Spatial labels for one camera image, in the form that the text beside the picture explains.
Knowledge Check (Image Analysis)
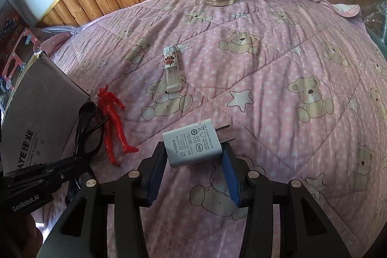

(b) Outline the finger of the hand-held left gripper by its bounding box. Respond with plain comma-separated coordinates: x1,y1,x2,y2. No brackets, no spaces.
4,156,93,190

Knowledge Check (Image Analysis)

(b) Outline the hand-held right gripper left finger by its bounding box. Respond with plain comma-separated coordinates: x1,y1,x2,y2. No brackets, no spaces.
38,141,166,258

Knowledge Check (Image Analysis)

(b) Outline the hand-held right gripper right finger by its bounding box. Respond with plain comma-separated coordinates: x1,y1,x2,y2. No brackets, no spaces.
221,143,351,258

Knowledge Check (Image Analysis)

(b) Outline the white usb charger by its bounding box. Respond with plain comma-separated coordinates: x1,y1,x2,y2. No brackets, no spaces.
162,120,236,168

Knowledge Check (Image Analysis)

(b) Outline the black strap with cable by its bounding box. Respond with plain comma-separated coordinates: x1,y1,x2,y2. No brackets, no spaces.
65,102,109,206

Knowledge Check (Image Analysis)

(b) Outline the grey cardboard box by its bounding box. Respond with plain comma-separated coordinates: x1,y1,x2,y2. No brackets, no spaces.
0,51,91,177

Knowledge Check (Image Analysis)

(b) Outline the red toy figure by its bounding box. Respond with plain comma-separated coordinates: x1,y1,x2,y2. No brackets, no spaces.
97,85,140,167

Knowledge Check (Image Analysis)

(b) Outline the pink bear quilt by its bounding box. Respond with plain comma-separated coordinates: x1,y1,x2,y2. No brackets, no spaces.
39,0,387,258

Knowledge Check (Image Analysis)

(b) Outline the colourful toy package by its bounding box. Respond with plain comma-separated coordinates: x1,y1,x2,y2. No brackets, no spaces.
0,1,41,95

